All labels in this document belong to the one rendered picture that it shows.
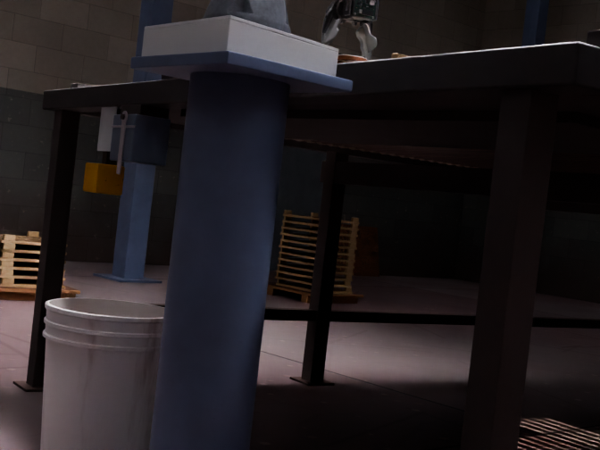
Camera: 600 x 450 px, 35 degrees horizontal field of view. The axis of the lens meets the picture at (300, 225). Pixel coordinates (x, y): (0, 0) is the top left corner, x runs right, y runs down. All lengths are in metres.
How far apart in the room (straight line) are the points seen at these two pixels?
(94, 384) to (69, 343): 0.10
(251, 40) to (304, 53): 0.11
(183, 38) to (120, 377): 0.83
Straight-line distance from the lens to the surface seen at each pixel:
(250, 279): 1.57
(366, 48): 2.20
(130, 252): 6.57
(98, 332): 2.09
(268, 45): 1.54
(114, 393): 2.13
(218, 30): 1.51
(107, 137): 2.64
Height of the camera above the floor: 0.65
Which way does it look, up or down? 1 degrees down
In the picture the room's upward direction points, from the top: 6 degrees clockwise
